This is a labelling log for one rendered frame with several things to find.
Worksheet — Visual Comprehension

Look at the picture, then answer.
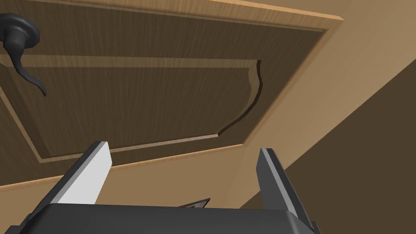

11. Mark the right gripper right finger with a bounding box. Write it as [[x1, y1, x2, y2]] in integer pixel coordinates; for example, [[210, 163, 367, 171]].
[[256, 147, 313, 225]]

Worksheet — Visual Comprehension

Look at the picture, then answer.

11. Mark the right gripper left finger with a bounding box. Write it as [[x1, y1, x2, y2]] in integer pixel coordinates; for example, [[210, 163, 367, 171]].
[[39, 141, 113, 206]]

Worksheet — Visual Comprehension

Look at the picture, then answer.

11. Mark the brown wooden door leaf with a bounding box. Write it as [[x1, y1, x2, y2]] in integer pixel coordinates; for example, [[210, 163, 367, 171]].
[[0, 0, 345, 192]]

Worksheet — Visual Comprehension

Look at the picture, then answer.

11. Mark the black curved door handle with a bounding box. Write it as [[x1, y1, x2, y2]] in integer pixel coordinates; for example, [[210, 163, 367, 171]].
[[0, 13, 48, 98]]

